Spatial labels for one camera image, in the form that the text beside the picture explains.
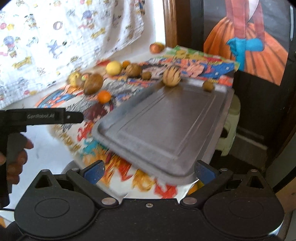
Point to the pale green plastic stool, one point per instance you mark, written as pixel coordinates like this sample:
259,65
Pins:
229,130

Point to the large striped pepino melon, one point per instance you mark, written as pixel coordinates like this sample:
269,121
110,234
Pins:
171,76

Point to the yellow fruit behind apple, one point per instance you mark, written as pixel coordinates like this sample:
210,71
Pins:
160,46

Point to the person's left hand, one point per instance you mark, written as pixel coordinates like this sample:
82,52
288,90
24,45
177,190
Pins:
15,157

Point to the red apple at wall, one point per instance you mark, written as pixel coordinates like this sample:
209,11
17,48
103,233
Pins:
153,49

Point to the tiny brown round fruit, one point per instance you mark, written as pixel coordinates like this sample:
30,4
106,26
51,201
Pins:
146,75

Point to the brown wooden door frame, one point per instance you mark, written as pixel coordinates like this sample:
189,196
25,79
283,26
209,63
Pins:
177,18

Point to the yellow lemon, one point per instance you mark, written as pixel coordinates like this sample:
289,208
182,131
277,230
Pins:
114,68

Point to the yellow bumpy quince fruit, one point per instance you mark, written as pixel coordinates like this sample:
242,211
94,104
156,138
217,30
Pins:
74,79

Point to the small olive brown fruit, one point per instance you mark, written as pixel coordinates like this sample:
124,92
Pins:
208,86

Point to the orange dress girl poster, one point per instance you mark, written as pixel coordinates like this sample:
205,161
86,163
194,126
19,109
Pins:
241,36

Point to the brown kiwi with sticker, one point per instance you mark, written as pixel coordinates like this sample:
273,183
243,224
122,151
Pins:
85,77

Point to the small striped brown fruit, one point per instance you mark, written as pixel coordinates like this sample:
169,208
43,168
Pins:
133,70

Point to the colourful anime drawing sheet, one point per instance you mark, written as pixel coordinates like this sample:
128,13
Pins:
121,178

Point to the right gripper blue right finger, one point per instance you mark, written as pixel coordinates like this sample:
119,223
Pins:
214,180

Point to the grey metal baking tray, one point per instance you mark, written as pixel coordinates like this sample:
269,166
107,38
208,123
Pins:
164,130

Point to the small orange behind lemon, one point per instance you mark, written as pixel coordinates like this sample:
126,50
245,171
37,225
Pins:
125,64

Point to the white cartoon print cloth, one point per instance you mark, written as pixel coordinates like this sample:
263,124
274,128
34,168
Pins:
42,42

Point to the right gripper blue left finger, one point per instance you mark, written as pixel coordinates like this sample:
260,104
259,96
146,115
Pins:
85,180

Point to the small orange mandarin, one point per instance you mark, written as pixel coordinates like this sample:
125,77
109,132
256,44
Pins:
104,96

